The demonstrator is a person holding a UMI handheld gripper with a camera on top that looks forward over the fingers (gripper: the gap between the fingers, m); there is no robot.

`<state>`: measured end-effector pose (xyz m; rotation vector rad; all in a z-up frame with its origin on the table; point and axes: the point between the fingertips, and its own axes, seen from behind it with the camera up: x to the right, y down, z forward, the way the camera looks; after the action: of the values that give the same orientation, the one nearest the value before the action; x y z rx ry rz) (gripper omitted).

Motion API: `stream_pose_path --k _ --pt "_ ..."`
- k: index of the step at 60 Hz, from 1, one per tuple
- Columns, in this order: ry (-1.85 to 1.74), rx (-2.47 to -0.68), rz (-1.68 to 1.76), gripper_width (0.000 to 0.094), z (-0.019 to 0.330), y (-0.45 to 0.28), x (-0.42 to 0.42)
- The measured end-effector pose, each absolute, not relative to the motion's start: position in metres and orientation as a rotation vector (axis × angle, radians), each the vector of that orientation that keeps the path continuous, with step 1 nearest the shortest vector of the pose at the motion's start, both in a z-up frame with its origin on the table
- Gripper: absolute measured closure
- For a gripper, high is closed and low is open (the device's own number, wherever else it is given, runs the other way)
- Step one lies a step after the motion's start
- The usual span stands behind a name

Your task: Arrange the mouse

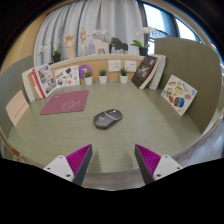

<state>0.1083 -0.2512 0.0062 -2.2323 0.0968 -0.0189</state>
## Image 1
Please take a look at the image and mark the white leaning books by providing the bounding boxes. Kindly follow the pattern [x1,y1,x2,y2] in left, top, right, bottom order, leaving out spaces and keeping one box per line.
[146,53,168,91]

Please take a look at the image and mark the colourful food sticker sheet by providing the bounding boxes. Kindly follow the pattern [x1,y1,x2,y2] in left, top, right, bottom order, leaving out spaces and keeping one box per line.
[160,74,198,117]

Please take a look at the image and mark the black hardcover book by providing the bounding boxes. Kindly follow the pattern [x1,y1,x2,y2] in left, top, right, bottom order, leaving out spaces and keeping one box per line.
[130,55,159,90]

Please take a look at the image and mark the beige paper card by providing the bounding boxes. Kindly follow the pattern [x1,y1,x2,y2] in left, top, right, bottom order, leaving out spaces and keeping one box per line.
[5,89,30,127]

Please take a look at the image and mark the dark grey computer mouse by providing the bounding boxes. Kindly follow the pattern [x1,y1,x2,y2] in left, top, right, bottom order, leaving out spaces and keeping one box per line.
[92,108,124,130]

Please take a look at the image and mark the white orchid plant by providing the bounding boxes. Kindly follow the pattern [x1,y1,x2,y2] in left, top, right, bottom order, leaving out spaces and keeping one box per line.
[91,29,110,44]

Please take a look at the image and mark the small succulent in white pot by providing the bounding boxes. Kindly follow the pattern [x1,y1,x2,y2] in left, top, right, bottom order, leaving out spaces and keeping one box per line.
[119,67,130,84]
[98,68,108,85]
[83,70,94,86]

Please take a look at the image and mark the white orchid in black pot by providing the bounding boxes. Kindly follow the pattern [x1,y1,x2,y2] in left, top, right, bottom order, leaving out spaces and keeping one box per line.
[130,26,158,57]
[37,38,63,64]

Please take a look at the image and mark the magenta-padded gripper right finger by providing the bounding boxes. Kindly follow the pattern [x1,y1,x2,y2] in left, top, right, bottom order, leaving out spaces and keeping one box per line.
[134,143,184,185]

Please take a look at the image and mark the grey curtain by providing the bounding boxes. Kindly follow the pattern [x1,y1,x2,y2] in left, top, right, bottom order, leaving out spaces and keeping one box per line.
[33,0,148,68]

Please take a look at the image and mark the window with dark frame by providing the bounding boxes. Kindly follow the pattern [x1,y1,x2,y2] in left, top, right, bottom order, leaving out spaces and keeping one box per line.
[141,1,204,56]

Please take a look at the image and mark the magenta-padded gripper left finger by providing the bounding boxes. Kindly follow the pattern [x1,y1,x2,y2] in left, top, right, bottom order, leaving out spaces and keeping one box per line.
[43,143,94,186]

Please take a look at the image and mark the red and white magazine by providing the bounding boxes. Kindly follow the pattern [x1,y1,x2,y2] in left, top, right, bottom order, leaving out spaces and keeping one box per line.
[31,63,58,99]

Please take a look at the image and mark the white wall socket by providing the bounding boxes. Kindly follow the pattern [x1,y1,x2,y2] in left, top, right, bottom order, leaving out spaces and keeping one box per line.
[107,59,122,72]
[124,60,138,73]

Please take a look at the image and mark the pink mouse pad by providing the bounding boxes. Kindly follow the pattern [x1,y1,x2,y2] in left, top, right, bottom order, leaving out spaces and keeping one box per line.
[39,89,90,116]

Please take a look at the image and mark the dark wooden horse figure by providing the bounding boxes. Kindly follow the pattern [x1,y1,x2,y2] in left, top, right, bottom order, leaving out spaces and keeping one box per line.
[109,36,129,55]

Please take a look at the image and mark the wooden artist mannequin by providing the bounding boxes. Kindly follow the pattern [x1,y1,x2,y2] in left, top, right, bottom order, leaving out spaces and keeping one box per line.
[79,27,92,56]

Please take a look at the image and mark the purple round number sticker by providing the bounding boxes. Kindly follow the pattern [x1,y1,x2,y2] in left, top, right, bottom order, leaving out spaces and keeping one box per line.
[78,64,94,80]

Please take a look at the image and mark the stack of leaning books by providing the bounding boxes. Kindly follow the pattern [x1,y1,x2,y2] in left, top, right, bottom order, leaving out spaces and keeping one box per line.
[21,67,38,103]

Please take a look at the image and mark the wooden hand model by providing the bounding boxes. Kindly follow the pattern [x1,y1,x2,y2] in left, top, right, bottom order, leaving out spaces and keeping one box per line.
[63,33,76,60]

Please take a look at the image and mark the white sticker sheet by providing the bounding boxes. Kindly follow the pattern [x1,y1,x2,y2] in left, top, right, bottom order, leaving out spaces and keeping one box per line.
[54,65,81,89]

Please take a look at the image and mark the pink wooden horse figure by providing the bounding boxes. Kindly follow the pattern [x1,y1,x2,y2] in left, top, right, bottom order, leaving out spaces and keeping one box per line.
[91,38,110,56]

